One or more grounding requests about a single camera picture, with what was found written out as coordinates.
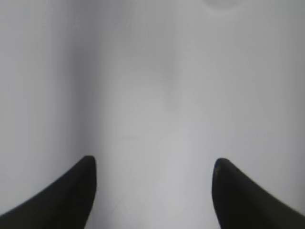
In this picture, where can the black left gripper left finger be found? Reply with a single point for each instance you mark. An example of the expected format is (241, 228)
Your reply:
(64, 204)

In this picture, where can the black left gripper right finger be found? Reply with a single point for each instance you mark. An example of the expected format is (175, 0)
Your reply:
(240, 203)

